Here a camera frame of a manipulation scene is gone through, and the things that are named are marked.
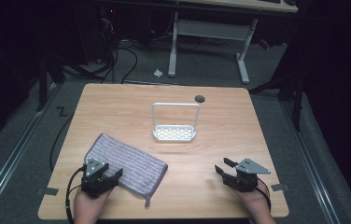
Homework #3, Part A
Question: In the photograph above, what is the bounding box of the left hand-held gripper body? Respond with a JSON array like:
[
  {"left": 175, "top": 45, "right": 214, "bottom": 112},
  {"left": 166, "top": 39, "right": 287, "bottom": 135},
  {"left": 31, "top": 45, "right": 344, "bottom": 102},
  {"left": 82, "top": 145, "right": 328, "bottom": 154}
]
[{"left": 80, "top": 157, "right": 110, "bottom": 199}]

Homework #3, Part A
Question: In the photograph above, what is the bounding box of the white drying rack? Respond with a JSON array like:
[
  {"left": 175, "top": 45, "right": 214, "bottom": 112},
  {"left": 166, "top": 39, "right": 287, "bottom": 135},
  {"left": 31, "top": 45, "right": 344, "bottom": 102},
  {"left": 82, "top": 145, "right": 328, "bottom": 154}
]
[{"left": 151, "top": 102, "right": 202, "bottom": 144}]

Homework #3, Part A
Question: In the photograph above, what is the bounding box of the black metal stand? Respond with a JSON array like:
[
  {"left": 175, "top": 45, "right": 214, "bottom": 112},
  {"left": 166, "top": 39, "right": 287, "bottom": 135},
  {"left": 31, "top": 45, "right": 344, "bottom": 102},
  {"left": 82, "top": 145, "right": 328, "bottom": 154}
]
[
  {"left": 247, "top": 66, "right": 306, "bottom": 132},
  {"left": 35, "top": 52, "right": 67, "bottom": 112}
]

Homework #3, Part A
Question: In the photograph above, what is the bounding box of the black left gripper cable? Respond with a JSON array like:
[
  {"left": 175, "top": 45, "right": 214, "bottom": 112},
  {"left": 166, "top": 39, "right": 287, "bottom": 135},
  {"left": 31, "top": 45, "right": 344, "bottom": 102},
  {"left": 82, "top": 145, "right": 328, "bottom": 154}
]
[{"left": 64, "top": 165, "right": 87, "bottom": 224}]

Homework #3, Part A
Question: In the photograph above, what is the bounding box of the black floor cable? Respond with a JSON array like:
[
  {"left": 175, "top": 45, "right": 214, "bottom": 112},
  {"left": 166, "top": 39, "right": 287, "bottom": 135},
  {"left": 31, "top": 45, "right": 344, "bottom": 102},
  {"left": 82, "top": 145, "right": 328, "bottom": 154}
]
[{"left": 49, "top": 113, "right": 76, "bottom": 172}]

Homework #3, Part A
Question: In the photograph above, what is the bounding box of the grey tape piece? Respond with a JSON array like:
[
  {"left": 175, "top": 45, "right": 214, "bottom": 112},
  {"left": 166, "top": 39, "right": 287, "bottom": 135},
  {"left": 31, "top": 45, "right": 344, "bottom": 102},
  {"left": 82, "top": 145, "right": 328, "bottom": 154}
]
[
  {"left": 270, "top": 183, "right": 290, "bottom": 192},
  {"left": 35, "top": 186, "right": 60, "bottom": 197}
]

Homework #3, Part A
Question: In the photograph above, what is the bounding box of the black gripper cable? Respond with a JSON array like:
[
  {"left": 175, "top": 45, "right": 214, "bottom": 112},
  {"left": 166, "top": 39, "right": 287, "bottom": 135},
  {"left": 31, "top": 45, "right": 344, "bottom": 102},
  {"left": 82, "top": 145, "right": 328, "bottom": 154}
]
[
  {"left": 64, "top": 165, "right": 87, "bottom": 224},
  {"left": 256, "top": 177, "right": 273, "bottom": 213}
]

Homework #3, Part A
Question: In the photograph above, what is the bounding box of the metal floor rail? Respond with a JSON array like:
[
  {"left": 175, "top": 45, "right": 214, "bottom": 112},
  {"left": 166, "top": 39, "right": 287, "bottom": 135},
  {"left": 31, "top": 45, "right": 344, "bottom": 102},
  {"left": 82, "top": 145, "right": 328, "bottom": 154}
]
[
  {"left": 279, "top": 98, "right": 342, "bottom": 224},
  {"left": 0, "top": 81, "right": 60, "bottom": 218}
]

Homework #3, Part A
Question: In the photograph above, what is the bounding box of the person's right hand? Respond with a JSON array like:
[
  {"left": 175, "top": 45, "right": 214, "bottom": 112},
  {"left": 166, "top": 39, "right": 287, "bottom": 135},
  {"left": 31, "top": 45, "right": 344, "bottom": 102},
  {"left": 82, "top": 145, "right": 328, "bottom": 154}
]
[{"left": 232, "top": 181, "right": 278, "bottom": 224}]

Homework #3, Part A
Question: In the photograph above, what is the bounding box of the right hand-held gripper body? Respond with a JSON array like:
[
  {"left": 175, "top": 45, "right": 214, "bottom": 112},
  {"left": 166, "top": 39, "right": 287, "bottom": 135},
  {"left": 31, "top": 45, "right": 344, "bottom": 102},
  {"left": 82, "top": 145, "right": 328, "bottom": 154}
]
[{"left": 226, "top": 158, "right": 272, "bottom": 193}]

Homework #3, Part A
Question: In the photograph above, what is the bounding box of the white-legged desk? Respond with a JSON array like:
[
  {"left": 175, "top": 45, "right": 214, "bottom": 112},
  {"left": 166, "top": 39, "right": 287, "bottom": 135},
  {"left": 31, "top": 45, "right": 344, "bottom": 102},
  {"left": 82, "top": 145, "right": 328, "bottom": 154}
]
[{"left": 166, "top": 0, "right": 300, "bottom": 85}]

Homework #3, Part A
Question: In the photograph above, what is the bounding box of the grey striped cloth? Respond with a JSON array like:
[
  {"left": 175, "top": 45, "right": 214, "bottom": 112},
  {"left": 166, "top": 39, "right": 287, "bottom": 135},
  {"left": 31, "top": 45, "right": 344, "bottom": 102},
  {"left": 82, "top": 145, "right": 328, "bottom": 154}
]
[{"left": 84, "top": 133, "right": 169, "bottom": 208}]

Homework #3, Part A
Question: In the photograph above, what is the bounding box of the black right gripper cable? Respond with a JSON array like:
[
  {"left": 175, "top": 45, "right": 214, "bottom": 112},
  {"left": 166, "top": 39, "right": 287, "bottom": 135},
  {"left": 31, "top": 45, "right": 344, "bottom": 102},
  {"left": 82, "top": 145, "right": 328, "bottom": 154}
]
[{"left": 256, "top": 177, "right": 273, "bottom": 213}]

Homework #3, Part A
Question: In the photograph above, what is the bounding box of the bundle of black cables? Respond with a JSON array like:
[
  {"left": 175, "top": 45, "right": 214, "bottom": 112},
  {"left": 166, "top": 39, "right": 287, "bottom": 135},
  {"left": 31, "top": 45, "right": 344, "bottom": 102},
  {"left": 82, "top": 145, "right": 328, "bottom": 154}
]
[{"left": 62, "top": 12, "right": 139, "bottom": 85}]

